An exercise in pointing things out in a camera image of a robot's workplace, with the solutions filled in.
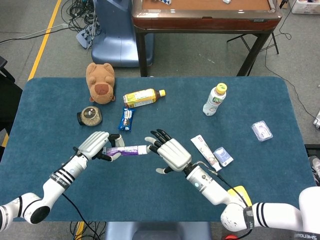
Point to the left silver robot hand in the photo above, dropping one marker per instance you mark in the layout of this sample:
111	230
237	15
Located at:
93	145

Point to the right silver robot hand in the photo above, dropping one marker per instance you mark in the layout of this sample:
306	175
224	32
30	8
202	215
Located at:
175	155

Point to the purple toothpaste tube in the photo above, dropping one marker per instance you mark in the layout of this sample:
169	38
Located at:
130	150

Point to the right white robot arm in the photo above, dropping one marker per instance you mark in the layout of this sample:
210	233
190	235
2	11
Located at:
275	215

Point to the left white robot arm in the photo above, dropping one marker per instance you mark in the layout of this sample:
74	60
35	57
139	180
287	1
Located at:
55	186

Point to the white floral toothpaste tube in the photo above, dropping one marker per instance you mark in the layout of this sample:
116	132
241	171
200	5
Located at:
203	151

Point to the blue cloth-covered table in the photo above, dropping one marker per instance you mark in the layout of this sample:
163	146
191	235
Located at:
140	190

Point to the white drink bottle yellow cap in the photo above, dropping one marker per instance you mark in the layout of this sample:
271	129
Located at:
213	102

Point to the glass seed jar black lid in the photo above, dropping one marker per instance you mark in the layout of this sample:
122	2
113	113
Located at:
89	116

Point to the blue cookie snack packet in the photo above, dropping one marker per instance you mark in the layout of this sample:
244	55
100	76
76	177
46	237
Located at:
127	118

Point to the small purple white packet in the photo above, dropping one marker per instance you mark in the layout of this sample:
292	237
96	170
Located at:
223	157

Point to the brown plush capybara toy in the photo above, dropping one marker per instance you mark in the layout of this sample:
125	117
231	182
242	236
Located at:
100	82

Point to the yellow label tea bottle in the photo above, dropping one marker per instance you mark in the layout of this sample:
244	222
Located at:
140	98

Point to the yellow plastic box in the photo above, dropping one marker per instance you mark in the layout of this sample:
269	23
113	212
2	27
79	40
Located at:
242	191

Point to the grey blue robot torso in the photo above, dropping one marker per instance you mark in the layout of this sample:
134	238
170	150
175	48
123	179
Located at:
157	231

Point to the clear plastic card case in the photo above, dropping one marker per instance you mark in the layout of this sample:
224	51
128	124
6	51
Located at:
261	131

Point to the black chair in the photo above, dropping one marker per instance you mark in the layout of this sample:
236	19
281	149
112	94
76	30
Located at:
8	105

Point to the red round button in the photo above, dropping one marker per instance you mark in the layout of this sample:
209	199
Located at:
232	237

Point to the blue power strip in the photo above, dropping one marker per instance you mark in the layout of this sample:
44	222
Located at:
85	37

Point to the brown mahjong table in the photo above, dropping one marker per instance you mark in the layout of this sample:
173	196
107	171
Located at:
200	21

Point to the grey sneaker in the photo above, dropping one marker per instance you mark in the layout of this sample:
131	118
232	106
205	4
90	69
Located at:
315	172

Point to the white floor device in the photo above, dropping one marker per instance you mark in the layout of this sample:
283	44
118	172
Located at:
317	123

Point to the blue white snake cube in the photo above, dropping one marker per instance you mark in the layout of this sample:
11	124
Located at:
165	2

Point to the white storage box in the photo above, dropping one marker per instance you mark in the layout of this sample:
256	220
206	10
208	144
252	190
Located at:
306	7

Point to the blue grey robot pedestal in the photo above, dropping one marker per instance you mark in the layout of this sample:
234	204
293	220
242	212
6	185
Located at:
117	37

